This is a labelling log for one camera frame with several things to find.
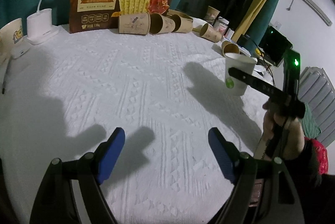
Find kraft paper cup lying right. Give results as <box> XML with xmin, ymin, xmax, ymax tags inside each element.
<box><xmin>199</xmin><ymin>23</ymin><xmax>222</xmax><ymax>43</ymax></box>

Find kraft paper cup open front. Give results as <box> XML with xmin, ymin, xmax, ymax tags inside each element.
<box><xmin>222</xmin><ymin>40</ymin><xmax>240</xmax><ymax>57</ymax></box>

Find white radiator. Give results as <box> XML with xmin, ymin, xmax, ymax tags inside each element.
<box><xmin>299</xmin><ymin>67</ymin><xmax>334</xmax><ymax>147</ymax></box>

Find black monitor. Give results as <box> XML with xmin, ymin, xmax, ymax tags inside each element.
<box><xmin>258</xmin><ymin>26</ymin><xmax>293</xmax><ymax>67</ymax></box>

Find clear jar white lid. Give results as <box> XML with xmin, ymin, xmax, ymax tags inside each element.
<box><xmin>214</xmin><ymin>18</ymin><xmax>229</xmax><ymax>35</ymax></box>

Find white paper cup green print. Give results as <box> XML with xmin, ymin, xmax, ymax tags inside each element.
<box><xmin>225</xmin><ymin>53</ymin><xmax>257</xmax><ymax>96</ymax></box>

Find teal curtain right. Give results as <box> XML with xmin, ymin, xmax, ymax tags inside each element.
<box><xmin>244</xmin><ymin>0</ymin><xmax>279</xmax><ymax>55</ymax></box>

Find white tablecloth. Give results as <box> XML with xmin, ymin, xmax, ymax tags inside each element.
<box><xmin>1</xmin><ymin>26</ymin><xmax>267</xmax><ymax>223</ymax></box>

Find upright kraft cup back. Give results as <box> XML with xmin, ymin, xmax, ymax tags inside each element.
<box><xmin>206</xmin><ymin>6</ymin><xmax>220</xmax><ymax>22</ymax></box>

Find white air conditioner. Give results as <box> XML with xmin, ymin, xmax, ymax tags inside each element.
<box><xmin>302</xmin><ymin>0</ymin><xmax>333</xmax><ymax>27</ymax></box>

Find white desk lamp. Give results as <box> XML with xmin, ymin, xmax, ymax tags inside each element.
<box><xmin>26</xmin><ymin>0</ymin><xmax>59</xmax><ymax>46</ymax></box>

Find white cartoon mug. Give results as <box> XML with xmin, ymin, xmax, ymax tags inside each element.
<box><xmin>1</xmin><ymin>18</ymin><xmax>24</xmax><ymax>54</ymax></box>

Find kraft paper bowl container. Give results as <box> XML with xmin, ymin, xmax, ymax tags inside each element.
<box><xmin>167</xmin><ymin>9</ymin><xmax>193</xmax><ymax>21</ymax></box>

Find kraft paper cup leftmost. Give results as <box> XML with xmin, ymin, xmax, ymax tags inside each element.
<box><xmin>118</xmin><ymin>13</ymin><xmax>151</xmax><ymax>35</ymax></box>

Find person right hand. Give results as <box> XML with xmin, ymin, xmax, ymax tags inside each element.
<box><xmin>261</xmin><ymin>99</ymin><xmax>305</xmax><ymax>159</ymax></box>

